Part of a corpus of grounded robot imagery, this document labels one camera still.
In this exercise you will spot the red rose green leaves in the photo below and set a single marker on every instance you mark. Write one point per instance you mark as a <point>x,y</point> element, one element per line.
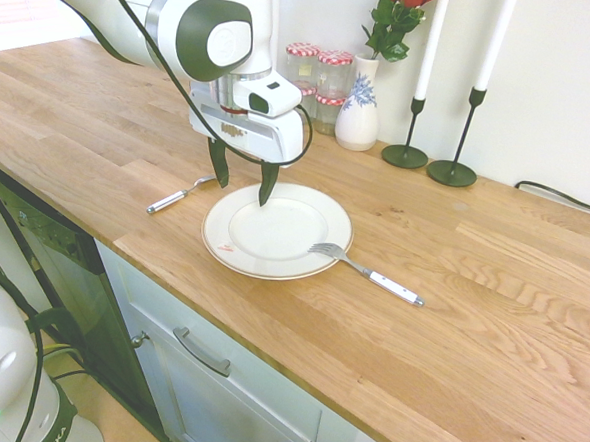
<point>393,24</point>

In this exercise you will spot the dark dishwasher front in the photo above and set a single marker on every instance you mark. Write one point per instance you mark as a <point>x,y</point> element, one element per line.
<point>63,247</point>

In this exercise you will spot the white taper candle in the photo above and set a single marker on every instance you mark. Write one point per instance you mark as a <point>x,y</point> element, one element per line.
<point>493,43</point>
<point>432,44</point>

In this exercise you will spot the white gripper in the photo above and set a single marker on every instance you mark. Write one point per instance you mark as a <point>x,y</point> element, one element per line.
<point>260,136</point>

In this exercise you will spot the white vase blue floral print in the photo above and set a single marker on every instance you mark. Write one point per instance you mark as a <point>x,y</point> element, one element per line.
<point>357,124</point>

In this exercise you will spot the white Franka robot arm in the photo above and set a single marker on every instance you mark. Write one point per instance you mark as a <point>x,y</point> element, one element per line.
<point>137,21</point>

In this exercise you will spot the silver cabinet knob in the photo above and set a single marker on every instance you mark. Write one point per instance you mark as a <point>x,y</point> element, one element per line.
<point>140,341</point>

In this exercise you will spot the glass jar red gingham lid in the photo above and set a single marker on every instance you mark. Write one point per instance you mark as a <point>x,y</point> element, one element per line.
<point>308,104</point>
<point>334,73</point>
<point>329,115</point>
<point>302,63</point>

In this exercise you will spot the short black candle holder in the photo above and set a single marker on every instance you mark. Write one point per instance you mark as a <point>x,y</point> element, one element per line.
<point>405,156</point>

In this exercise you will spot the white gold-rimmed plate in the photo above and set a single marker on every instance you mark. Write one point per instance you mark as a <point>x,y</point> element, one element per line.
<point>274,240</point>

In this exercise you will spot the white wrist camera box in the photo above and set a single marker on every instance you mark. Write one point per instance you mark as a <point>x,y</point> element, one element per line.
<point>278,92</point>

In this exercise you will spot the tall black candle holder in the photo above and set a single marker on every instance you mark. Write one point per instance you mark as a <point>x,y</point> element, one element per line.
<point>452,173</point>

